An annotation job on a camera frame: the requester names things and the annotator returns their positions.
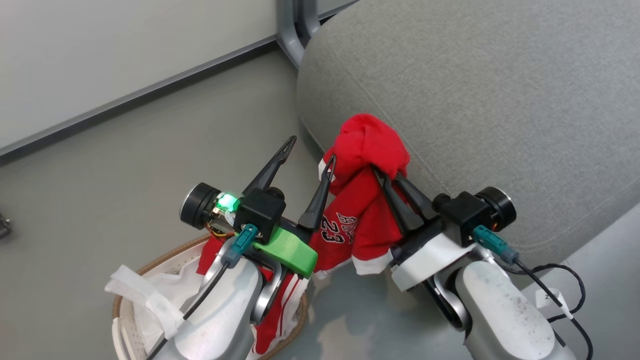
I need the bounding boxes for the red shorts white stripes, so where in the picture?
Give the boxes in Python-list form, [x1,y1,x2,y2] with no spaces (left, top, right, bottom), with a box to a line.
[196,235,309,357]

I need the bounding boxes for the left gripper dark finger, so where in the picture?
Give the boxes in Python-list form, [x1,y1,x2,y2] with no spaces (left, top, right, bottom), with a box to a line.
[298,153,337,232]
[242,135,298,196]

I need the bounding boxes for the red basketball jersey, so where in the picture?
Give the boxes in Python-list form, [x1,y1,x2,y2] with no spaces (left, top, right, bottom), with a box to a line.
[308,113,412,277]

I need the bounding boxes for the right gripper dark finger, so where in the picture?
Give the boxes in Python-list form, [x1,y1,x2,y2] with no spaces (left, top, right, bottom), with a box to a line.
[397,175,440,222]
[372,167,425,235]

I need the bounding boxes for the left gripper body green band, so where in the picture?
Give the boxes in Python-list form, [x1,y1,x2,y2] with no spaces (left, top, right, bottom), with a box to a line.
[179,182,321,279]

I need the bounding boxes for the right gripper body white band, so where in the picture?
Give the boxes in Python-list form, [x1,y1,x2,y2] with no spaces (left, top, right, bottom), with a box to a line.
[390,186,516,293]

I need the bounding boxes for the black cable teal plug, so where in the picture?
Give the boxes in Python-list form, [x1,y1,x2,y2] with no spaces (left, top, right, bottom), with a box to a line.
[145,224,259,360]
[472,225,595,360]

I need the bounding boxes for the black right cable teal plug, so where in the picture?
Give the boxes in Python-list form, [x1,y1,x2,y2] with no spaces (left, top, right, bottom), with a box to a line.
[472,225,595,360]

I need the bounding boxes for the black left cable teal plug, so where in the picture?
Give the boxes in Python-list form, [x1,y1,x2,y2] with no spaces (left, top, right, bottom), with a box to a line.
[145,224,259,360]

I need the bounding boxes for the grey fabric sofa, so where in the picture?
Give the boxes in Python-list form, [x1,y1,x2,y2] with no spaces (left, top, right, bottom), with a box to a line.
[296,0,640,254]

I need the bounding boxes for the grey metal frame leg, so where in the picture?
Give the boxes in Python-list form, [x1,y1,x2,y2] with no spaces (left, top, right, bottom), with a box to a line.
[276,0,321,70]

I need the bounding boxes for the white laundry basket wicker rim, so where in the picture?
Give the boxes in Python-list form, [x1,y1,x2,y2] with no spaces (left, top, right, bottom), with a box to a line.
[111,234,310,360]

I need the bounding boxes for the white clothes in basket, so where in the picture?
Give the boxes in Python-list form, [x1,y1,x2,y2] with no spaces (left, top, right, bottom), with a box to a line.
[104,249,212,360]

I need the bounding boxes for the white cable label tag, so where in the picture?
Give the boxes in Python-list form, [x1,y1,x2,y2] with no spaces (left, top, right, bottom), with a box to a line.
[535,289,574,321]

